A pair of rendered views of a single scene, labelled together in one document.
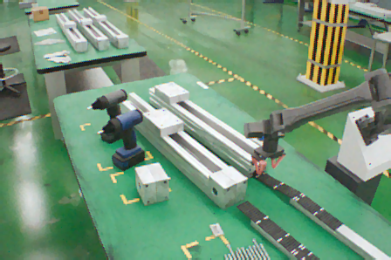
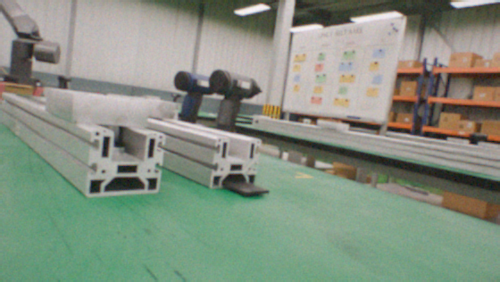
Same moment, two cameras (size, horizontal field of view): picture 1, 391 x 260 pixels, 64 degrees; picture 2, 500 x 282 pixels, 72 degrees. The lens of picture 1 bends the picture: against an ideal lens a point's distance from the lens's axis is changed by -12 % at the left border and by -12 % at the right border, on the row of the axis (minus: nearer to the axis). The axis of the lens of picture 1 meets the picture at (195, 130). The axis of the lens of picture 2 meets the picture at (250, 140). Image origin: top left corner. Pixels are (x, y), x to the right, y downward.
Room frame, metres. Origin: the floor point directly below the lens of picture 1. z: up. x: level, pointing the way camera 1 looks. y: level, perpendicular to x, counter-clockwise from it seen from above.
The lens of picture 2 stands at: (2.24, 0.30, 0.92)
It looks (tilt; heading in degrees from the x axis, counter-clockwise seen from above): 5 degrees down; 172
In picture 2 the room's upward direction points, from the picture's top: 8 degrees clockwise
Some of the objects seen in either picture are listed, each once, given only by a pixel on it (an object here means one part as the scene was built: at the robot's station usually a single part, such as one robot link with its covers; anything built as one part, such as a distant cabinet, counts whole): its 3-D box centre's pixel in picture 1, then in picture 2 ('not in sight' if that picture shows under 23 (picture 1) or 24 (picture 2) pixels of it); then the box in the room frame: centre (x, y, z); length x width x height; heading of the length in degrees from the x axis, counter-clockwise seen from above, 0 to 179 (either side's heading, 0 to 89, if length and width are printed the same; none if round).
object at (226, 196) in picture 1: (229, 186); not in sight; (0.97, -0.12, 0.83); 0.12 x 0.09 x 0.10; 125
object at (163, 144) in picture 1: (163, 134); (137, 130); (1.33, 0.14, 0.82); 0.80 x 0.10 x 0.09; 35
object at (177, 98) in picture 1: (171, 94); (94, 115); (1.64, 0.13, 0.87); 0.16 x 0.11 x 0.07; 35
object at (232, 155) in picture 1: (199, 123); (54, 125); (1.44, -0.02, 0.82); 0.80 x 0.10 x 0.09; 35
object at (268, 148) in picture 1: (270, 144); (20, 70); (1.08, -0.27, 0.94); 0.10 x 0.07 x 0.07; 124
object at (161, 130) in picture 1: (162, 124); (139, 111); (1.33, 0.14, 0.87); 0.16 x 0.11 x 0.07; 35
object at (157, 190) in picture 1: (154, 182); not in sight; (0.98, 0.14, 0.83); 0.11 x 0.10 x 0.10; 114
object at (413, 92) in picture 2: not in sight; (383, 106); (-8.35, 5.91, 1.57); 2.83 x 0.98 x 3.14; 28
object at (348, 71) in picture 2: not in sight; (329, 114); (-1.50, 1.66, 0.97); 1.50 x 0.50 x 1.95; 28
